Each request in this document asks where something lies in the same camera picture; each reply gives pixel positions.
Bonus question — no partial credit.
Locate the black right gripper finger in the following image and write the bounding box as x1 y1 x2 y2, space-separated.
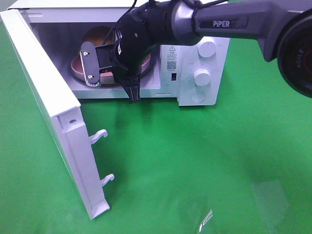
120 74 140 102

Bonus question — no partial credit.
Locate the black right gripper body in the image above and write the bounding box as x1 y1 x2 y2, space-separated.
112 11 155 84

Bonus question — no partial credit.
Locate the burger with lettuce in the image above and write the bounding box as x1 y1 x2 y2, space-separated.
81 26 111 46

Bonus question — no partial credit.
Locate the round microwave door button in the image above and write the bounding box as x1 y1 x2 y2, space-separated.
191 91 206 103

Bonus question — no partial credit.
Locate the white microwave door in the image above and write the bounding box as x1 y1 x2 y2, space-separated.
0 9 115 219

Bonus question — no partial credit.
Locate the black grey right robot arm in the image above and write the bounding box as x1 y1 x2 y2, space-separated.
111 0 312 101

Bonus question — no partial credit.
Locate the glass microwave turntable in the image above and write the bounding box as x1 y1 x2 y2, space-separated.
67 48 156 88

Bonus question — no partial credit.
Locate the white microwave oven body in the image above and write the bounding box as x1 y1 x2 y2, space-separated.
1 0 230 106

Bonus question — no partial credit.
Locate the lower white microwave knob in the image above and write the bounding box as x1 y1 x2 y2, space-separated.
193 68 212 86

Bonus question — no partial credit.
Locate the white microwave knob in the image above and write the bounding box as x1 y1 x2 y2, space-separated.
193 68 212 86
197 37 217 58

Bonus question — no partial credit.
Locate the upper white microwave knob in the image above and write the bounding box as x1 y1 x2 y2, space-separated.
197 37 217 58

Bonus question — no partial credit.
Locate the clear tape piece on table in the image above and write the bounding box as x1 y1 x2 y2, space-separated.
178 195 213 234

